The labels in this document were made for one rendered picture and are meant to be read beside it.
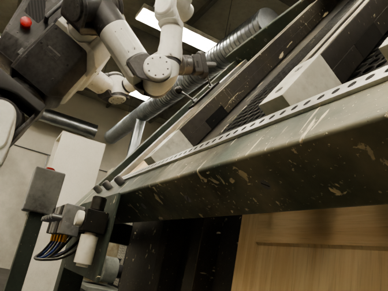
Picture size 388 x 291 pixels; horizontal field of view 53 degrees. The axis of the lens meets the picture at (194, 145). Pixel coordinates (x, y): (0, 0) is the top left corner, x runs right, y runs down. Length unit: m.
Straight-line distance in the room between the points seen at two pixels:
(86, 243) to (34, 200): 0.63
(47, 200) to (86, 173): 3.60
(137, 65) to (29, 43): 0.36
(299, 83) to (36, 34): 0.87
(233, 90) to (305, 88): 0.65
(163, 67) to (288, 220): 0.52
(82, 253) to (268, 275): 0.50
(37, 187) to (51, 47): 0.66
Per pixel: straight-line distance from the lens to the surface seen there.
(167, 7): 1.17
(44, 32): 1.28
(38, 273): 5.17
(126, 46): 1.12
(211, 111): 1.22
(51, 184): 1.71
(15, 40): 1.28
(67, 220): 1.24
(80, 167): 5.28
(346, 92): 0.50
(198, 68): 1.74
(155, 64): 1.07
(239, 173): 0.60
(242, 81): 1.32
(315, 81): 0.68
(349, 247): 0.72
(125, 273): 1.74
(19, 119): 1.24
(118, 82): 1.79
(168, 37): 1.15
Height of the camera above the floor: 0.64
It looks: 18 degrees up
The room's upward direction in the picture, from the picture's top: 11 degrees clockwise
